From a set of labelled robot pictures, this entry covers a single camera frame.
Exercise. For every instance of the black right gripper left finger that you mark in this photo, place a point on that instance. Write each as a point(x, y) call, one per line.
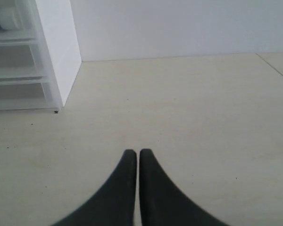
point(113, 204)

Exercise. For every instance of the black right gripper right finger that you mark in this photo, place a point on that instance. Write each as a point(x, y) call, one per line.
point(162, 203)

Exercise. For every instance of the clear drawer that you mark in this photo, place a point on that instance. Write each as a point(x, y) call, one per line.
point(26, 12)
point(25, 96)
point(20, 63)

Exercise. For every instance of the blue white small bottle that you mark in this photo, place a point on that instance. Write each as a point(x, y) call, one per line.
point(10, 19)

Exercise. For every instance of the clear bottom drawer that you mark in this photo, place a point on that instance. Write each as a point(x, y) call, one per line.
point(25, 96)

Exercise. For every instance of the white plastic drawer cabinet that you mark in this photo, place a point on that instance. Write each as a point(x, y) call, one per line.
point(56, 38)

